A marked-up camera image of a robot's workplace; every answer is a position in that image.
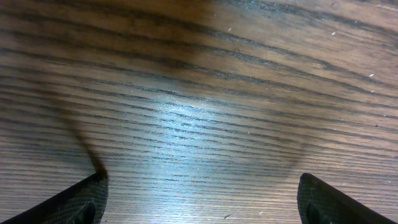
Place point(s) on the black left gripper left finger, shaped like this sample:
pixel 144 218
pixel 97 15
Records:
pixel 82 203

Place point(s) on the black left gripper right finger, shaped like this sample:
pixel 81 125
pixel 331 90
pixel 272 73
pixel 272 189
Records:
pixel 320 203

